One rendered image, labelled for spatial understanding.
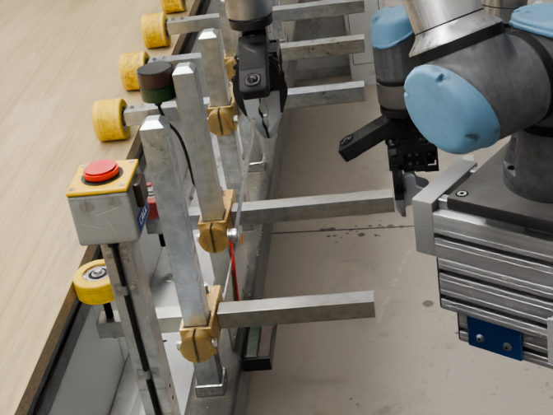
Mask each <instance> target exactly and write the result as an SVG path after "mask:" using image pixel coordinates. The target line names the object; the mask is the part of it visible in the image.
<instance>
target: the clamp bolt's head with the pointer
mask: <svg viewBox="0 0 553 415"><path fill-rule="evenodd" d="M227 238H228V241H229V243H230V251H231V258H232V265H233V272H234V279H235V292H236V299H237V301H239V290H238V283H237V276H236V269H235V257H234V249H233V242H232V239H231V229H230V228H228V229H227Z"/></svg>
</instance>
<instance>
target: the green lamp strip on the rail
mask: <svg viewBox="0 0 553 415"><path fill-rule="evenodd" d="M260 329H261V326H254V327H250V331H249V341H248V346H247V352H246V355H247V356H246V358H249V357H257V352H258V341H259V335H260Z"/></svg>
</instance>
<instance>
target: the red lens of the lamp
mask: <svg viewBox="0 0 553 415"><path fill-rule="evenodd" d="M168 63H170V62H168ZM170 64H171V65H172V67H171V69H169V70H168V71H166V72H163V73H161V74H156V75H150V76H144V75H140V74H138V72H137V70H138V69H137V70H136V75H137V81H138V85H139V86H140V87H141V88H143V89H157V88H161V87H164V86H168V85H169V84H171V83H173V82H174V81H173V77H172V74H173V72H174V67H173V64H172V63H170Z"/></svg>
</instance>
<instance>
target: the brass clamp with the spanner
mask: <svg viewBox="0 0 553 415"><path fill-rule="evenodd" d="M223 191H225V194H224V195H223V196H222V198H223V202H224V206H225V212H224V216H223V219H222V220H213V221H202V215H200V218H199V222H198V229H199V234H196V236H195V238H196V242H197V243H199V244H200V246H201V248H202V249H203V250H205V251H206V252H208V253H211V254H214V253H220V252H222V251H223V250H224V249H225V248H226V247H227V246H230V243H229V241H228V238H227V229H228V228H230V229H231V228H232V227H234V225H233V220H232V216H231V208H232V204H233V203H236V200H235V191H234V190H233V189H227V190H223Z"/></svg>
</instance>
